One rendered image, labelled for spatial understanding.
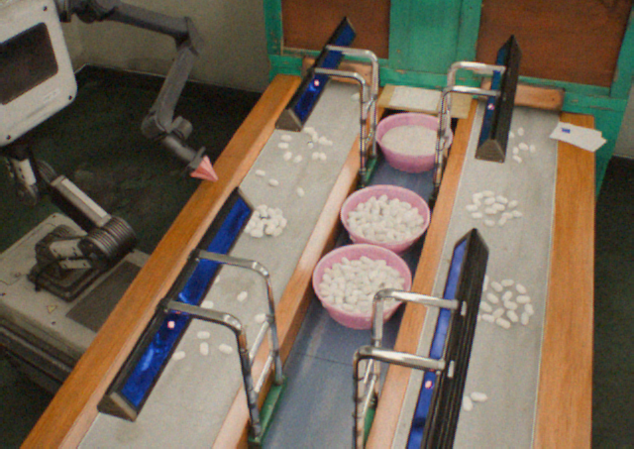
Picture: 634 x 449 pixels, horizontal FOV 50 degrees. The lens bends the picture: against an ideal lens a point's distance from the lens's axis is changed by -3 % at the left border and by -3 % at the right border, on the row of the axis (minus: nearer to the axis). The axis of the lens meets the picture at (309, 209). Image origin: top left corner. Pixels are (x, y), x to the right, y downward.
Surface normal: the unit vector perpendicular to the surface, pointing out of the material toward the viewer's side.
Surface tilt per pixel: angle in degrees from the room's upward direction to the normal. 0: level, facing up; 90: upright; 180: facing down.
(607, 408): 0
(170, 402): 0
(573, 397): 0
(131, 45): 90
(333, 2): 90
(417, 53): 90
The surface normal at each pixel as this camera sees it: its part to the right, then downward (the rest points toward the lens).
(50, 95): 0.85, 0.31
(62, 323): -0.04, -0.77
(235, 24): -0.37, 0.61
